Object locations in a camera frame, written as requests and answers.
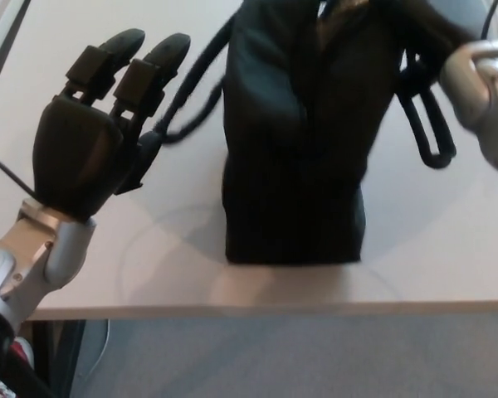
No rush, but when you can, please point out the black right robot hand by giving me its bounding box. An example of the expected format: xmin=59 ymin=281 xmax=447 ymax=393
xmin=408 ymin=0 xmax=482 ymax=59

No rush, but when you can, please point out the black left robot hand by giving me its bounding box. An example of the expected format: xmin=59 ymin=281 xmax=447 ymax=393
xmin=32 ymin=28 xmax=191 ymax=221

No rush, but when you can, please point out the black insulated lunch bag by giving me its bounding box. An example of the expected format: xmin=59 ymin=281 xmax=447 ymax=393
xmin=151 ymin=0 xmax=458 ymax=267

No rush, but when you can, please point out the red shoe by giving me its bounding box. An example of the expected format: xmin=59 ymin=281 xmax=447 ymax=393
xmin=12 ymin=336 xmax=35 ymax=368

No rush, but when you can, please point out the black table leg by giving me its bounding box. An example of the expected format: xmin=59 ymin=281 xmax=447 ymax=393
xmin=30 ymin=319 xmax=86 ymax=398

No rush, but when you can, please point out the black diagonal rod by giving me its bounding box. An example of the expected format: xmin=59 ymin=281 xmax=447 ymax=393
xmin=0 ymin=343 xmax=53 ymax=398

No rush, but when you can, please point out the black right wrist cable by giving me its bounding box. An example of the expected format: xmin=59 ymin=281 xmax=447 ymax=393
xmin=480 ymin=0 xmax=498 ymax=41

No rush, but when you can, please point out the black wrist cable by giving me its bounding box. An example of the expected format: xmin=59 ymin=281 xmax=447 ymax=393
xmin=0 ymin=152 xmax=37 ymax=198
xmin=480 ymin=0 xmax=498 ymax=41

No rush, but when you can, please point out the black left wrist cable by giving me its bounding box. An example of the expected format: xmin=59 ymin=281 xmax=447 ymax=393
xmin=0 ymin=152 xmax=37 ymax=198

